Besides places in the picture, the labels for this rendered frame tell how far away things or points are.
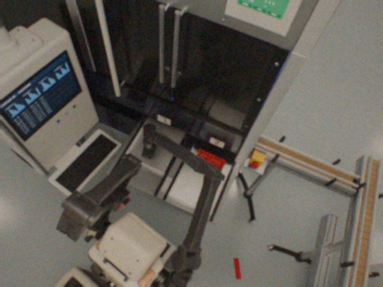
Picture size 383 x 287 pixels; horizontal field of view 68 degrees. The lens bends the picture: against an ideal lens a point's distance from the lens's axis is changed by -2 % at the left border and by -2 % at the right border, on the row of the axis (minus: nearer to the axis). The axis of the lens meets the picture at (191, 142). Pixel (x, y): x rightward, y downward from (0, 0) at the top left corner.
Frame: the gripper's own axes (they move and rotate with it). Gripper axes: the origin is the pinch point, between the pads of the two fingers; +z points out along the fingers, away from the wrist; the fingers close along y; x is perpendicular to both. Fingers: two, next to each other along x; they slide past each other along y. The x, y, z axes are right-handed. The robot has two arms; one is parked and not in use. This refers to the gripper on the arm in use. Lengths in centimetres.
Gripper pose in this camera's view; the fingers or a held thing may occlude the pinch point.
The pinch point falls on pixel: (149, 155)
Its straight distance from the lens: 172.8
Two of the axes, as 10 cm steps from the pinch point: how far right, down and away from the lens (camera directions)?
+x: -9.8, -1.8, -0.1
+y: 1.6, -8.8, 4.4
